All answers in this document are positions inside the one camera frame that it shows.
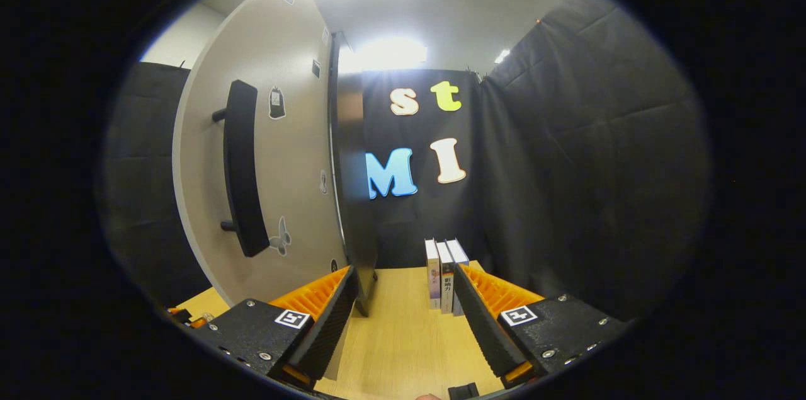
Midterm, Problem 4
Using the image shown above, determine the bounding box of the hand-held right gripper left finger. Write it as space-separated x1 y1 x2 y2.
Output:
189 265 361 391

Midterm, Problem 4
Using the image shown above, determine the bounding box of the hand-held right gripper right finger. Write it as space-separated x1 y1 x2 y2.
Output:
452 263 630 391

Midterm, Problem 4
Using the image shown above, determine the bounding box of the grey cabinet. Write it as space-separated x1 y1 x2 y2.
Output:
327 31 380 317

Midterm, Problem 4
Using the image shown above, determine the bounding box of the beige cabinet door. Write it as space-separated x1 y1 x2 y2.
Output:
171 0 351 382

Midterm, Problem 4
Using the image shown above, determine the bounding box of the black door handle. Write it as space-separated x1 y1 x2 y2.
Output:
212 79 271 258

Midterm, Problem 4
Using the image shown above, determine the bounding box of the grey blue book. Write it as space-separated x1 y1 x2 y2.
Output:
445 239 470 317

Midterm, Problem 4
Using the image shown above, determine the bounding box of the black backdrop cloth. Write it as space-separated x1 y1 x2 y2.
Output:
101 0 712 319

